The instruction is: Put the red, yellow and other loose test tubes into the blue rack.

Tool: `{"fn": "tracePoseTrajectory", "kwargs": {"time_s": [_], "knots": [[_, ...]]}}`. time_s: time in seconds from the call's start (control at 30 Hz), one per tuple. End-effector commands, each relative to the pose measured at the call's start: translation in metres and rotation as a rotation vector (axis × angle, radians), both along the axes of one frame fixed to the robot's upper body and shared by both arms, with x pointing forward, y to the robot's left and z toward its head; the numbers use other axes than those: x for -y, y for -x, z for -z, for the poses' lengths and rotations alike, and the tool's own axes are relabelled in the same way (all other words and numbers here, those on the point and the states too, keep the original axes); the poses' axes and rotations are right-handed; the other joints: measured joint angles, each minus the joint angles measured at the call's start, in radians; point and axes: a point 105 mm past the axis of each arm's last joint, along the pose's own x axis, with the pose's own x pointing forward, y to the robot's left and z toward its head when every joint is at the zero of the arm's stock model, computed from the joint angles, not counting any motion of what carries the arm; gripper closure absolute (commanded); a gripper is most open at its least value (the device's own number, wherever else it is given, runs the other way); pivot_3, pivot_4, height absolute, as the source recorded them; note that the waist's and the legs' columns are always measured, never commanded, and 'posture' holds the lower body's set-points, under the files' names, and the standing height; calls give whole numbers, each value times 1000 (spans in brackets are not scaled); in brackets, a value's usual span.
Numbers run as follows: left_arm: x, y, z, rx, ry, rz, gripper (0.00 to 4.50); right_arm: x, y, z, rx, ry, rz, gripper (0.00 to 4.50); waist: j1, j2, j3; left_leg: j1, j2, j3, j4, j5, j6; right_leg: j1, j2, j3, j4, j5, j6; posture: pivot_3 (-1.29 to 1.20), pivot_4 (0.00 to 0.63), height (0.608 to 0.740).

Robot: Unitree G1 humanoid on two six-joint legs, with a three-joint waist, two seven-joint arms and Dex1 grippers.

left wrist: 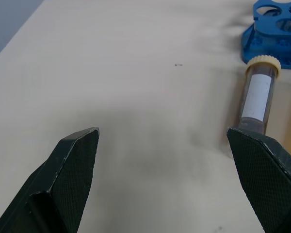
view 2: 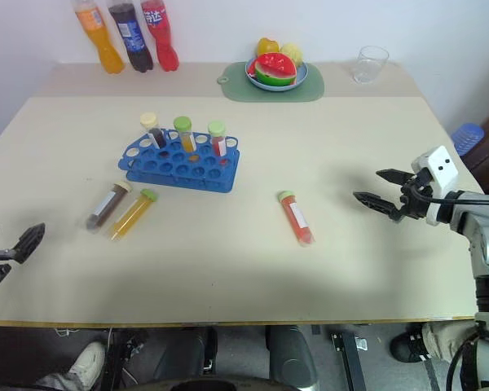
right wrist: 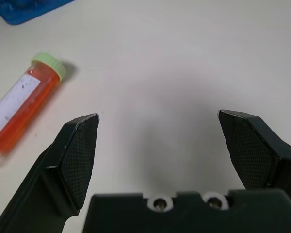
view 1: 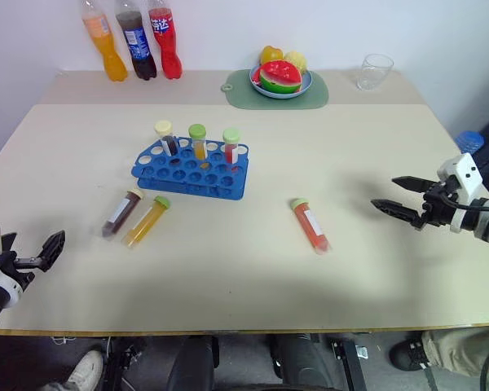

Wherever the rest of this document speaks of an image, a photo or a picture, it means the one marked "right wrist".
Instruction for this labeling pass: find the blue plastic tray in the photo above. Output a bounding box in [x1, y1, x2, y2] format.
[0, 0, 76, 26]

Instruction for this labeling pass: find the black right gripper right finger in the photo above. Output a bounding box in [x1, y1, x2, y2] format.
[217, 109, 291, 191]

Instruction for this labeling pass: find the orange liquid tube, green cap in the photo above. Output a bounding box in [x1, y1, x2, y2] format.
[0, 52, 66, 170]

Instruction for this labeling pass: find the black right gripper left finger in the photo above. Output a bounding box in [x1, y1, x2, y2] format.
[0, 113, 100, 233]

